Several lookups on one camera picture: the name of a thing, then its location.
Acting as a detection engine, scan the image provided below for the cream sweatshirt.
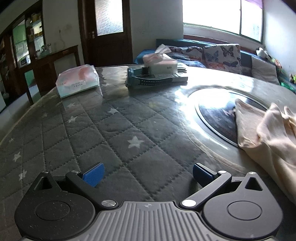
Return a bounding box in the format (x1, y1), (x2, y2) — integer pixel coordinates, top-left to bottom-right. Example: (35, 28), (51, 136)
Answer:
(235, 99), (295, 202)

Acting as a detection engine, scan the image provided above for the round black induction cooktop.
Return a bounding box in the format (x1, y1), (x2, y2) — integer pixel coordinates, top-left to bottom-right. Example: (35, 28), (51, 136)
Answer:
(190, 88), (267, 147)

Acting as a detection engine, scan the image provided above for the grey quilted star tablecloth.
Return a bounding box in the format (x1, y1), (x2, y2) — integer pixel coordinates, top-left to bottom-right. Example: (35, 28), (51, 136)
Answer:
(1, 66), (295, 240)

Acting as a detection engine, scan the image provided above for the pink wet wipes pack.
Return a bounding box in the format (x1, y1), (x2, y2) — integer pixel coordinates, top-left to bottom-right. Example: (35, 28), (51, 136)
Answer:
(56, 64), (99, 98)

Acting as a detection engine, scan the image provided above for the white remote control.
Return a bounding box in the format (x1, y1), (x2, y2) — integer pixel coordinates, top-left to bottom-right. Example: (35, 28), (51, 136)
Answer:
(157, 72), (189, 83)

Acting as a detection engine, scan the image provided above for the dark wooden side table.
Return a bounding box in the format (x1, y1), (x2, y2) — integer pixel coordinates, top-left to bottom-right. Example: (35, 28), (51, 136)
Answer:
(18, 45), (81, 105)

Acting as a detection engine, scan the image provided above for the grey cushion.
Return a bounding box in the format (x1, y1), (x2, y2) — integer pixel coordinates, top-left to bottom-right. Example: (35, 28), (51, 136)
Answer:
(251, 57), (280, 85)

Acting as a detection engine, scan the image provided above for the right butterfly pillow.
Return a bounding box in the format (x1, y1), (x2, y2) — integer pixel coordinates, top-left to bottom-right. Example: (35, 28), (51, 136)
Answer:
(203, 44), (242, 74)

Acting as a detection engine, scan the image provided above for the butterfly pillow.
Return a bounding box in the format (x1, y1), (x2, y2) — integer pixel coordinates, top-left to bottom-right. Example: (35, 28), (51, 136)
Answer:
(167, 46), (206, 68)
(203, 44), (242, 74)

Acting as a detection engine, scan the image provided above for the pink tissue box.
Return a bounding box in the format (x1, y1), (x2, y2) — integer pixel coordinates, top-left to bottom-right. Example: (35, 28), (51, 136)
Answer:
(142, 44), (178, 74)

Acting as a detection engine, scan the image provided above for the left butterfly pillow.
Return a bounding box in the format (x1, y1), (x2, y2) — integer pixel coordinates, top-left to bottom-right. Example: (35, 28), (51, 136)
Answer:
(167, 46), (206, 68)

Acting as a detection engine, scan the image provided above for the blue sofa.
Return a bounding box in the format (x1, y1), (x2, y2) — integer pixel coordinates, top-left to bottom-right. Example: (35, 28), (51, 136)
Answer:
(134, 38), (296, 91)

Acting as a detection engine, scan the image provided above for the panda plush toy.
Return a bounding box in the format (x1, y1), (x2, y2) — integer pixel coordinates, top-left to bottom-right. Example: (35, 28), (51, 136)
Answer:
(256, 47), (271, 61)

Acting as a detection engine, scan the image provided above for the dark wooden cabinet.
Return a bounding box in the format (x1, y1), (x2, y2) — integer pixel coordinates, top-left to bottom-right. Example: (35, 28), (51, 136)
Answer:
(1, 1), (45, 106)

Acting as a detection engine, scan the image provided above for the dark wooden door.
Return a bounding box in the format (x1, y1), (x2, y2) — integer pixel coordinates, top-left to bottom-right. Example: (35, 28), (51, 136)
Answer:
(78, 0), (133, 67)

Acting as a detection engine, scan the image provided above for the window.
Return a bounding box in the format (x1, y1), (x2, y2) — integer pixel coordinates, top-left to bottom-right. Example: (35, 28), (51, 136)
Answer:
(183, 1), (263, 42)

